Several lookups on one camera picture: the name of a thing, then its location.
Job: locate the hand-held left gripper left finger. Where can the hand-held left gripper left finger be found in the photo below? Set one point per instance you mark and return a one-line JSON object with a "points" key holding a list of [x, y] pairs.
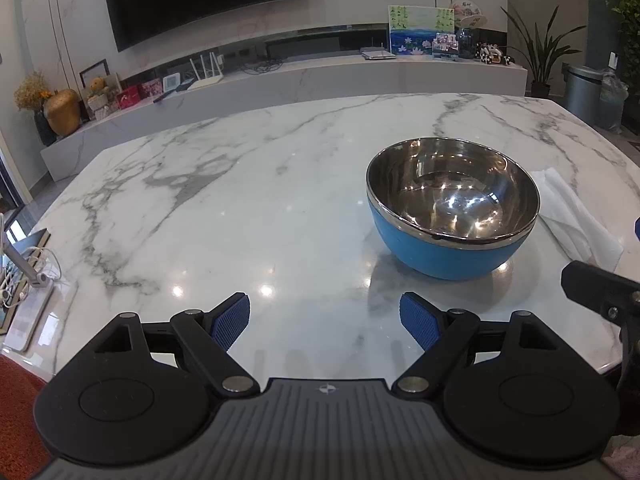
{"points": [[231, 321]]}

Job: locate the golden vase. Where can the golden vase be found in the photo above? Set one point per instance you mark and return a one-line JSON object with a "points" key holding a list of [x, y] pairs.
{"points": [[62, 112]]}

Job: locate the red gift box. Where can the red gift box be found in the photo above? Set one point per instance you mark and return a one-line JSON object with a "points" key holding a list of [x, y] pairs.
{"points": [[128, 97]]}

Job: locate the grey trash bin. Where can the grey trash bin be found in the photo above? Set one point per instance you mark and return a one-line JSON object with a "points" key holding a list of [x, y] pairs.
{"points": [[582, 95]]}

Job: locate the green leafy plant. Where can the green leafy plant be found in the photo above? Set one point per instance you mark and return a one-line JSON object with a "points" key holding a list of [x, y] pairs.
{"points": [[627, 25]]}

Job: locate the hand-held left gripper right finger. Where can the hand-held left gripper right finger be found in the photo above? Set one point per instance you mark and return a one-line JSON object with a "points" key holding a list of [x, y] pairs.
{"points": [[419, 322]]}

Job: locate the dried flower bouquet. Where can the dried flower bouquet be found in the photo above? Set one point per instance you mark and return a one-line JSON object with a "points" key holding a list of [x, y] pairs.
{"points": [[31, 91]]}

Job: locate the red-brown upholstered chair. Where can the red-brown upholstered chair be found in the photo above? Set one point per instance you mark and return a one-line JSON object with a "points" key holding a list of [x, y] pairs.
{"points": [[20, 410]]}

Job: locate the black and white toy figures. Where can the black and white toy figures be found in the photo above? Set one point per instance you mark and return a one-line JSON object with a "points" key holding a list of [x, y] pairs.
{"points": [[495, 54]]}

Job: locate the pink box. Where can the pink box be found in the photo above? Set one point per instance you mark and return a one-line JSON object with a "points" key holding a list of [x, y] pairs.
{"points": [[150, 90]]}

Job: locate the plush bear toy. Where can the plush bear toy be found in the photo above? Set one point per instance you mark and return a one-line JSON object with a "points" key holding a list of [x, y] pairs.
{"points": [[98, 96]]}

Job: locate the lotus pond painting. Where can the lotus pond painting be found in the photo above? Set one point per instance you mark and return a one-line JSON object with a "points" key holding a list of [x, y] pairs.
{"points": [[415, 30]]}

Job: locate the small photo frame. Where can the small photo frame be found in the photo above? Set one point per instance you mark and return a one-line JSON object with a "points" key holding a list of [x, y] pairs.
{"points": [[445, 45]]}

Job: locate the small white display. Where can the small white display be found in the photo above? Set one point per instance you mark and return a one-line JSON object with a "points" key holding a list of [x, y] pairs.
{"points": [[171, 81]]}

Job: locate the white paper towel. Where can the white paper towel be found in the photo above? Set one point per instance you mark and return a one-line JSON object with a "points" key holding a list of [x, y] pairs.
{"points": [[575, 220]]}

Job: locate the clear plastic bag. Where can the clear plastic bag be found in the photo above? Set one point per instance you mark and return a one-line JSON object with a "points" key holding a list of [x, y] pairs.
{"points": [[612, 105]]}

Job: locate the round paper fan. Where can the round paper fan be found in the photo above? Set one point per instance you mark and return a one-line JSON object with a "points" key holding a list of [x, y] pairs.
{"points": [[467, 12]]}

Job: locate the potted long-leaf plant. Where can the potted long-leaf plant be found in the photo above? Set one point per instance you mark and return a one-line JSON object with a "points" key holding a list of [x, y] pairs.
{"points": [[540, 60]]}

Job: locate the white marble tv console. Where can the white marble tv console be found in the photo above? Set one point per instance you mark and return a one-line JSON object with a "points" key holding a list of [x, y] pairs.
{"points": [[310, 82]]}

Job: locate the white wifi router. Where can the white wifi router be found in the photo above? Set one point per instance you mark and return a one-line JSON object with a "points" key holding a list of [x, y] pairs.
{"points": [[206, 72]]}

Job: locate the framed certificate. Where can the framed certificate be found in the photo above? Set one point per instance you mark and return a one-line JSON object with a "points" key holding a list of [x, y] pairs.
{"points": [[94, 72]]}

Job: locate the dark vase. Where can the dark vase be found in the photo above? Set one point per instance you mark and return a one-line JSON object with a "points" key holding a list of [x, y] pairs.
{"points": [[44, 130]]}

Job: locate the blue steel bowl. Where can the blue steel bowl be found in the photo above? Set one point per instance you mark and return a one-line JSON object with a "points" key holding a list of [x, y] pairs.
{"points": [[452, 195]]}

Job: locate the blue glass jar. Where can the blue glass jar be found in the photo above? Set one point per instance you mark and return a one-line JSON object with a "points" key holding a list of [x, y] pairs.
{"points": [[466, 44]]}

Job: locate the grey set-top box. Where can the grey set-top box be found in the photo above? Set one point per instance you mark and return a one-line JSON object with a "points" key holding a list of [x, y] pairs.
{"points": [[378, 53]]}

